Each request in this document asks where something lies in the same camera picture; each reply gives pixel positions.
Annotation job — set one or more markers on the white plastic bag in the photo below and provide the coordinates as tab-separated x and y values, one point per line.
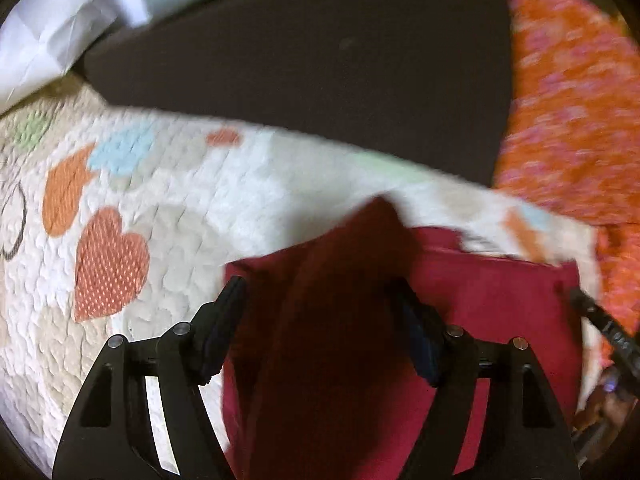
42	39

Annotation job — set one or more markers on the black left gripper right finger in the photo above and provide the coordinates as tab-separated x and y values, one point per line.
494	414

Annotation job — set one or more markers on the orange floral bedsheet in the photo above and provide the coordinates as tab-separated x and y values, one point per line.
572	145

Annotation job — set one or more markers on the white heart-patterned quilt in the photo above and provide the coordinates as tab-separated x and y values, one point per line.
120	221

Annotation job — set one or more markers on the person's right hand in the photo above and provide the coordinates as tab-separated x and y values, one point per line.
609	402

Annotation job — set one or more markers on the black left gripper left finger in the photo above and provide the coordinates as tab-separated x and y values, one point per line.
108	433

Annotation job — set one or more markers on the maroon red garment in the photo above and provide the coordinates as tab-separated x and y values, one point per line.
318	382

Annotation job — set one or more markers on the black folded cloth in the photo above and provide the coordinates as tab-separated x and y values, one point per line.
429	81

